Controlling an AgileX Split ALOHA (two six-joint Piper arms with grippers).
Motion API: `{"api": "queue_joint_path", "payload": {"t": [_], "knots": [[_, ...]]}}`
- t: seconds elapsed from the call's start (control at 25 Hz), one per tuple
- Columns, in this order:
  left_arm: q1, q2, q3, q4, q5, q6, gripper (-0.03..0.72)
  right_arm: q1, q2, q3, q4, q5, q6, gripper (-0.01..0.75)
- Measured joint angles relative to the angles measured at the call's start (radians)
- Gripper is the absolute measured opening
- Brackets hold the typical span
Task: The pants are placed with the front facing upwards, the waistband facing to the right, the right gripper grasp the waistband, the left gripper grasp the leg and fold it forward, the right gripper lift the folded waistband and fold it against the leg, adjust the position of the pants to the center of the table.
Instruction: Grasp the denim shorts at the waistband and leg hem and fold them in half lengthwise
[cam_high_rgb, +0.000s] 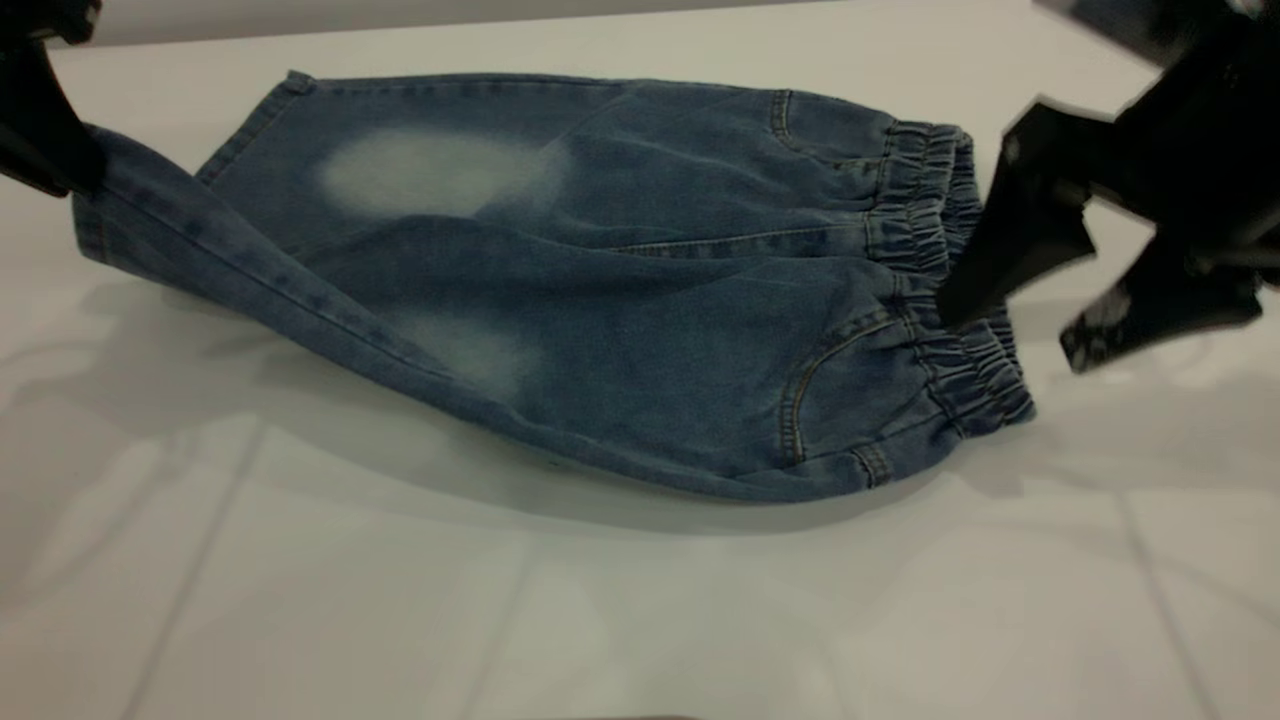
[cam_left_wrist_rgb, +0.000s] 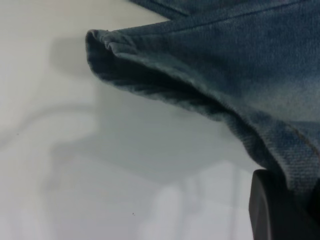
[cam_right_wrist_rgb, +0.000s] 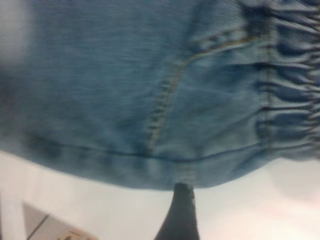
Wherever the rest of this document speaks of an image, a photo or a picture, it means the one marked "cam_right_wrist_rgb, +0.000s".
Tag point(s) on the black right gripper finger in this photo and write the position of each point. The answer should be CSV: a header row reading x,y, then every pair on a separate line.
x,y
180,217

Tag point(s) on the blue denim pants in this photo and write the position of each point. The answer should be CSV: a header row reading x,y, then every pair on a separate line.
x,y
125,87

